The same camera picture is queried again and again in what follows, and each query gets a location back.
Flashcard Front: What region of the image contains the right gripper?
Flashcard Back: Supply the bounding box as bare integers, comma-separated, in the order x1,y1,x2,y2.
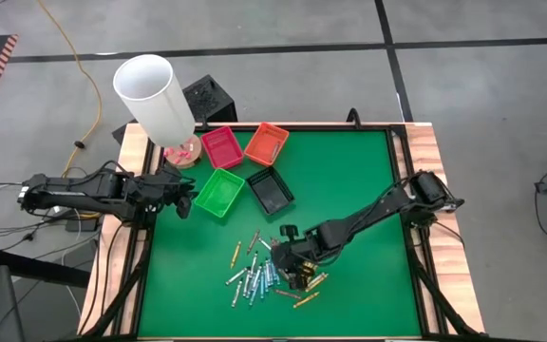
271,237,320,292

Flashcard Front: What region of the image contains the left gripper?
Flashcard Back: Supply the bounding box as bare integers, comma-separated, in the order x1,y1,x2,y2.
152,163,199,205

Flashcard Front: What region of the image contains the red crayon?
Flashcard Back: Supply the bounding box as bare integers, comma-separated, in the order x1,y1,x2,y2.
273,288,303,301
246,229,261,256

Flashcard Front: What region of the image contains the green plastic basket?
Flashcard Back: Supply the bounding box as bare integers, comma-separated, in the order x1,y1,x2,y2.
194,167,246,219

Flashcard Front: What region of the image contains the red plastic basket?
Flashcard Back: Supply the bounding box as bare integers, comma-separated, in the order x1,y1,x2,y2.
200,125,245,171

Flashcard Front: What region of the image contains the orange plastic basket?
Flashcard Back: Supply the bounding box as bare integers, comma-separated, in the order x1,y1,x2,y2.
243,122,291,168

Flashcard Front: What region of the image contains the green table mat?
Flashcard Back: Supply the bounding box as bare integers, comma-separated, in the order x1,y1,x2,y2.
138,128,422,339

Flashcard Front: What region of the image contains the black plastic basket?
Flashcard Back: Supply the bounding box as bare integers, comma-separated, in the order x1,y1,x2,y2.
245,165,296,217

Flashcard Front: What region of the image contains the black perforated box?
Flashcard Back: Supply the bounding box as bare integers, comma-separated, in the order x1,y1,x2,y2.
181,74,239,125

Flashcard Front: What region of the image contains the white shade table lamp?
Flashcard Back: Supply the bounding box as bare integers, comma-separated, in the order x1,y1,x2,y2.
112,53,204,171

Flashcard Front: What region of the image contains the black power adapter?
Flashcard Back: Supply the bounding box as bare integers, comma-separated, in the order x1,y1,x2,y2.
64,214,102,233

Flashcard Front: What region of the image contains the black floor beam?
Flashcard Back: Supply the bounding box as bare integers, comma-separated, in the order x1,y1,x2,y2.
0,246,92,290

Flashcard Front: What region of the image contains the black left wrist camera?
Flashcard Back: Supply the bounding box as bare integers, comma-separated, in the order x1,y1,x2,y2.
176,195,193,220

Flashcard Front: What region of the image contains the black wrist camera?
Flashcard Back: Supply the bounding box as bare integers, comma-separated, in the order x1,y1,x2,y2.
278,223,302,242
176,195,193,220

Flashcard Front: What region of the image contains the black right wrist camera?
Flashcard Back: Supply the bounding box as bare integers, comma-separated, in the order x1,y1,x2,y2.
278,223,302,242

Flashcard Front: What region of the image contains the yellow extension cable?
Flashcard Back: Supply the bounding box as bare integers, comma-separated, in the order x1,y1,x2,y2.
35,0,104,180

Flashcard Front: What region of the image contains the black aluminium table frame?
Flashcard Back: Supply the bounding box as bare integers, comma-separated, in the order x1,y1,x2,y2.
76,121,488,342

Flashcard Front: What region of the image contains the black cable arch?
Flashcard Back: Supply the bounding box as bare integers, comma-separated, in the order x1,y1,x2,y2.
346,107,364,129

